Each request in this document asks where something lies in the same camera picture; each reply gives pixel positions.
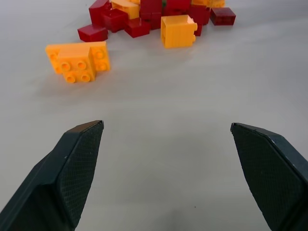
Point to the dark red brick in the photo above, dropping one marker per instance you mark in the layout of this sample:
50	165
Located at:
222	15

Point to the yellow toy building block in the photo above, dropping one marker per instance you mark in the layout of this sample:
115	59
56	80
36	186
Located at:
100	57
74	62
209	2
176	33
125	7
52	56

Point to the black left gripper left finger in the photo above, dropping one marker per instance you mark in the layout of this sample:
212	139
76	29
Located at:
60	173

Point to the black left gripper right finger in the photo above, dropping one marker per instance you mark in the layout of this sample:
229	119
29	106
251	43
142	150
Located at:
269	173

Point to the green toy building block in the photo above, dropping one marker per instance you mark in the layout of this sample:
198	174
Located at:
164	3

